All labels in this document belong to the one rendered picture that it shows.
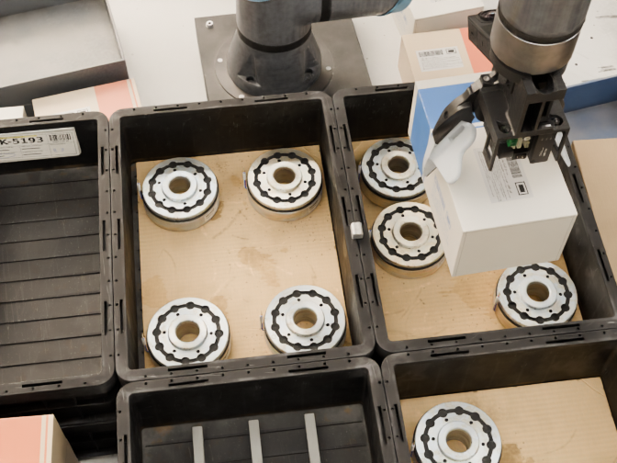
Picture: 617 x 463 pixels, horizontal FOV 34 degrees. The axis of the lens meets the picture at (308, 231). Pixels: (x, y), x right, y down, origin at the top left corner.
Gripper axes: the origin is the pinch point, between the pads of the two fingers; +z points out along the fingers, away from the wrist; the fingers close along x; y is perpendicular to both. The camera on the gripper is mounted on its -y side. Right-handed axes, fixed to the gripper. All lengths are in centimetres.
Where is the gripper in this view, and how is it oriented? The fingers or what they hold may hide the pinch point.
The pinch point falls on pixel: (488, 160)
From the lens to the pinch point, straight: 111.6
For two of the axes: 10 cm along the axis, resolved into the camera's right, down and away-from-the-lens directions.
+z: -0.1, 5.3, 8.5
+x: 9.8, -1.5, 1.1
